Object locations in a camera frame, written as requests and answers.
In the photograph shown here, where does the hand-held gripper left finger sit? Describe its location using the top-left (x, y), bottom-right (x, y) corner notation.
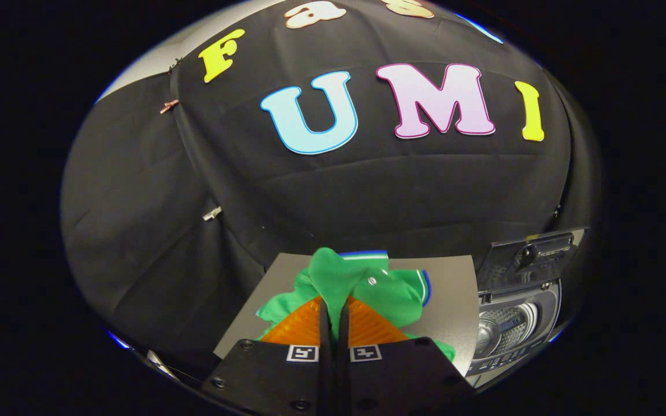
top-left (200, 296), bottom-right (334, 416)

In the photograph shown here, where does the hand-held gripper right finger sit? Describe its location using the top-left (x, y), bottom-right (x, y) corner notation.
top-left (336, 296), bottom-right (475, 416)

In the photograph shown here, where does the green polo shirt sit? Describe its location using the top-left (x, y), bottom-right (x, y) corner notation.
top-left (256, 247), bottom-right (456, 363)

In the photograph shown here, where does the grey toy washing machine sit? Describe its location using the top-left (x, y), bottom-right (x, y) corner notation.
top-left (465, 280), bottom-right (563, 389)

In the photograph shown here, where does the black backdrop cloth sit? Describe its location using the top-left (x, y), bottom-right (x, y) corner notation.
top-left (61, 0), bottom-right (605, 373)

